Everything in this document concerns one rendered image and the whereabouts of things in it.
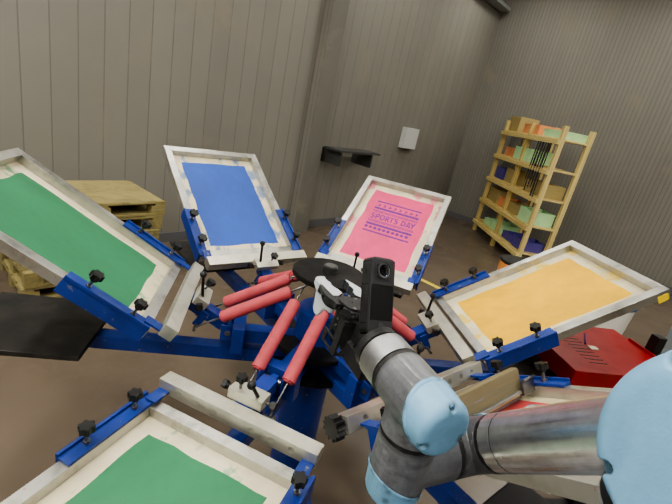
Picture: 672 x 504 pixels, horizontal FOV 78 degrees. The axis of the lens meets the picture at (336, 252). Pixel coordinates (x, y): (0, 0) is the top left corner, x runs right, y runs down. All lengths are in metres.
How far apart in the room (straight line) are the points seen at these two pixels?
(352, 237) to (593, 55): 7.98
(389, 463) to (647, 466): 0.34
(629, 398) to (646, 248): 9.28
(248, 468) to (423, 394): 0.92
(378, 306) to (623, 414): 0.39
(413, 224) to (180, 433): 1.82
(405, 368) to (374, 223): 2.16
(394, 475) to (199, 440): 0.92
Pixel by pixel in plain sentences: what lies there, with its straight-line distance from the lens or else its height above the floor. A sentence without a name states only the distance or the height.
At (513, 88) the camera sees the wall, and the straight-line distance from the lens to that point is 10.25.
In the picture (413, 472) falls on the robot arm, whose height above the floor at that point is 1.58.
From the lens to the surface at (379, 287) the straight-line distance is 0.62.
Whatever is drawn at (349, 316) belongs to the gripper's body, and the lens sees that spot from 0.64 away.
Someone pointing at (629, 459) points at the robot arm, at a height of 1.82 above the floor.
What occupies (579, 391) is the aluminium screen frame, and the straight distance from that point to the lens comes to 1.51.
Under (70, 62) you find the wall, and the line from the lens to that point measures 4.77.
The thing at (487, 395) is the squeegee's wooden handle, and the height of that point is 1.28.
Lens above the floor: 1.97
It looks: 19 degrees down
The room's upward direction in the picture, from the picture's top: 12 degrees clockwise
